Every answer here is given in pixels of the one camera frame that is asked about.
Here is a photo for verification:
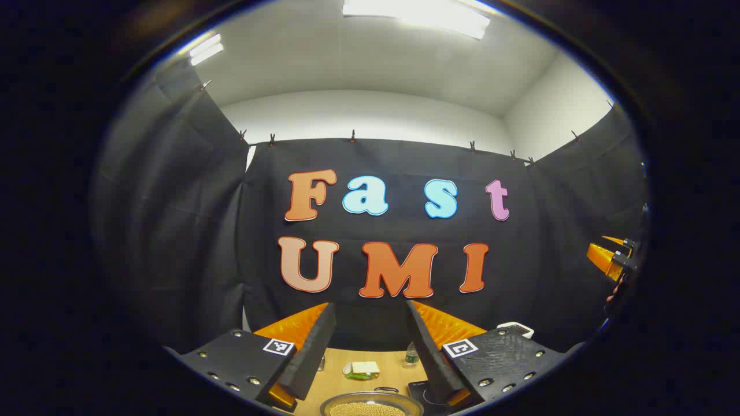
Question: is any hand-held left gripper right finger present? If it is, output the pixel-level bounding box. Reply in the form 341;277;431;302
405;299;570;408

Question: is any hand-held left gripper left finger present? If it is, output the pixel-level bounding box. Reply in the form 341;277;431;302
165;302;337;412

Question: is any black induction cooktop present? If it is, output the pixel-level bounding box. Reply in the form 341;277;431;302
408;380;450;414

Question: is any steel pot with soybeans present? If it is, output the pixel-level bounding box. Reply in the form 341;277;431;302
320;386;424;416

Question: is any sandwich on plate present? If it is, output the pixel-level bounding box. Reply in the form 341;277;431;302
343;362;381;381

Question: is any white toaster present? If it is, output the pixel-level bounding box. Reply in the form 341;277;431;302
497;322;535;339

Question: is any black backdrop cloth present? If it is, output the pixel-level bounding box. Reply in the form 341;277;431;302
92;58;648;354

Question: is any row of small black clamps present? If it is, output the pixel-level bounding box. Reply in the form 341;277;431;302
199;80;615;168

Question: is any long ceiling light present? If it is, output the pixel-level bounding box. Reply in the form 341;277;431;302
342;0;491;40

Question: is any short ceiling light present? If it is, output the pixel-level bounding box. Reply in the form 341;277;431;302
190;34;224;66

